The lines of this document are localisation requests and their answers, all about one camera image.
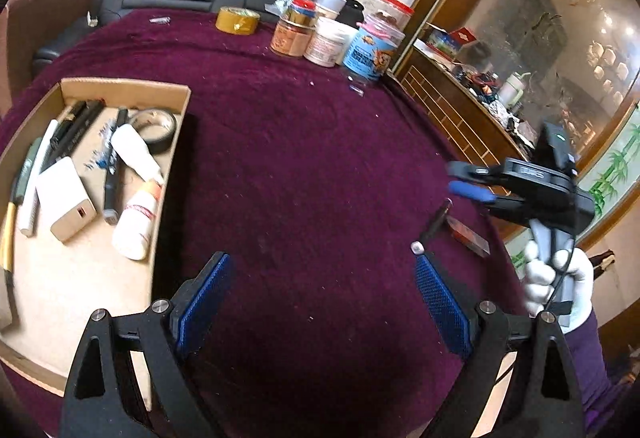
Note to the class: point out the white kettle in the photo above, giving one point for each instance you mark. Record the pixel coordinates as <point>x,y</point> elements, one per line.
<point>511,91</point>

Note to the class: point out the white squeeze bottle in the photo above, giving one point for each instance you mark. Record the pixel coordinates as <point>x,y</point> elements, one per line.
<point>132,148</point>

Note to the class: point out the white pen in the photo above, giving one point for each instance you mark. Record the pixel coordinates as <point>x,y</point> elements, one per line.
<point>31,208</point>

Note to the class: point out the black pen silver tip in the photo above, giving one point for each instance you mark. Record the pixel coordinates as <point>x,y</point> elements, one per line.
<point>434,225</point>

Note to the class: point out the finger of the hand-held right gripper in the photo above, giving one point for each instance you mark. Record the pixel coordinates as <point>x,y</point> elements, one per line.
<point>470,190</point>
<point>462,168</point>

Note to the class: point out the white plastic tub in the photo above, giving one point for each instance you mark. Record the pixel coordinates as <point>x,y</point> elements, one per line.
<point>327,46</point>

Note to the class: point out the wooden glass cabinet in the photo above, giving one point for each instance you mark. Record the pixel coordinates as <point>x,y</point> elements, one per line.
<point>440,103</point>

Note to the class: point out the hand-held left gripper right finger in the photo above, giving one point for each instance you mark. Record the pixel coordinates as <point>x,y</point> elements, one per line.
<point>442,303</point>

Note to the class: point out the small silver foil piece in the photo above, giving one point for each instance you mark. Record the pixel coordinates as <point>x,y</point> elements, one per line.
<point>160,20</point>

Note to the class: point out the clutter of small items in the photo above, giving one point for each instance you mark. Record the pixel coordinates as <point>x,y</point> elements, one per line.
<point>485,83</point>

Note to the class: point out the clear plastic piece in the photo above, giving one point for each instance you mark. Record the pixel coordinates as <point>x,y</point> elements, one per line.
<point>356,88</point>

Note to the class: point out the blue white patterned item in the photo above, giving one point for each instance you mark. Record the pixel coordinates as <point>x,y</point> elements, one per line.
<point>102,143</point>

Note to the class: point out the bamboo print wall panel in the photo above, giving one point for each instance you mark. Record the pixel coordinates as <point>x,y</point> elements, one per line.
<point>612,168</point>

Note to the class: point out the yellow tape roll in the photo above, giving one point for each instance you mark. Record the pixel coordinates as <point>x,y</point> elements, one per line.
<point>225,23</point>

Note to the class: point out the red box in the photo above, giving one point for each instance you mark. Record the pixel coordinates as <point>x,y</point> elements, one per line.
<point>462,36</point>

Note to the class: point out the person's right hand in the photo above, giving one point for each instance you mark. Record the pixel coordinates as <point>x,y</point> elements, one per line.
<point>540,278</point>

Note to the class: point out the orange label jar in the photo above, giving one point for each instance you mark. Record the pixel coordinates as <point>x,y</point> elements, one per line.
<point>289,41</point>

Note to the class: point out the cardboard box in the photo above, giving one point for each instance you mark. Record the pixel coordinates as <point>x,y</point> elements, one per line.
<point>75,278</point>

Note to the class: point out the blue printed box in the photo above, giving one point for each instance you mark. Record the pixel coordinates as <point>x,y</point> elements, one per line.
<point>440,43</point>

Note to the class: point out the black marker pen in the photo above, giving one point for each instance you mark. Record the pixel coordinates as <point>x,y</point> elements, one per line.
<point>110,198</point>

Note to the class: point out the black tape roll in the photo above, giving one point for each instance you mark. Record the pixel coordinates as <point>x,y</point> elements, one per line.
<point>167,138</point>

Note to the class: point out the red lid clear jar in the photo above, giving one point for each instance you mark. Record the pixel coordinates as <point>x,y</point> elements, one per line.
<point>395,11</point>

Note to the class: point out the brown chair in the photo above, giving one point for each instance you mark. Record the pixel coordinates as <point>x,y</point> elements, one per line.
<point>55,8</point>

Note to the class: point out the white bottle red label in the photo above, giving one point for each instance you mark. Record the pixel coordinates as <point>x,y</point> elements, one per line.
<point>135,228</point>

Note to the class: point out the gold blue tin red lid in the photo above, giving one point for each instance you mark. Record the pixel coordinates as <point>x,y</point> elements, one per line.
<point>301,16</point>

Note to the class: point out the clear plastic bag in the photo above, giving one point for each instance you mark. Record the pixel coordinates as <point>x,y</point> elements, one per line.
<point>280,3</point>

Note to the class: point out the red lighter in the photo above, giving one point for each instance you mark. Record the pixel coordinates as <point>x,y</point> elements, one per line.
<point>467,235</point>

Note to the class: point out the small white plug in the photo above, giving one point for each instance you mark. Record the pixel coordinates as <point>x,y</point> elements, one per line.
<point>91,20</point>

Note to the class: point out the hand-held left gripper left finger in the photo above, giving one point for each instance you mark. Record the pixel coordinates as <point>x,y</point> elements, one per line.
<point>200,298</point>

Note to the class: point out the white charger block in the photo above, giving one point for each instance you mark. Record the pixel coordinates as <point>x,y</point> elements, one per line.
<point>62,200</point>

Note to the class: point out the black pen red tip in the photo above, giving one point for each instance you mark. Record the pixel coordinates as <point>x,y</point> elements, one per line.
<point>75,138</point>

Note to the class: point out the blue label jar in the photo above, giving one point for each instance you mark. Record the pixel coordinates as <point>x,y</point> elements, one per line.
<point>367,58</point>

